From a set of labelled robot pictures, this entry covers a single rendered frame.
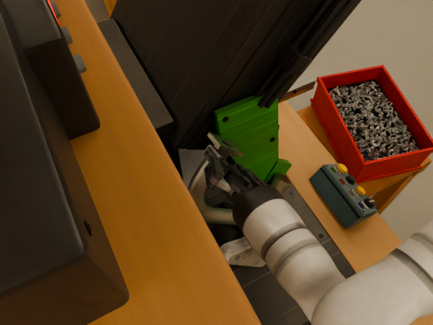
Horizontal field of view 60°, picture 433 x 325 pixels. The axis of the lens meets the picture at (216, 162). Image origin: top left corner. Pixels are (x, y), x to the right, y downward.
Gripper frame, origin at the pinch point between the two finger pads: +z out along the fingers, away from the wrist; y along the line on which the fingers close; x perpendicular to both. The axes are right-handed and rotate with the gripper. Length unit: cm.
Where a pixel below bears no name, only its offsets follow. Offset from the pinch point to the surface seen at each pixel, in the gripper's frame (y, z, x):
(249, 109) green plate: -1.7, 2.9, -8.8
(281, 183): -17.2, -0.3, 0.5
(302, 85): -22.3, 15.1, -16.1
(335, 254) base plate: -39.8, -8.2, 9.1
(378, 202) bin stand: -92, 14, 2
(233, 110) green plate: 1.1, 2.9, -7.4
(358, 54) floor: -173, 125, -48
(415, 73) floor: -193, 96, -58
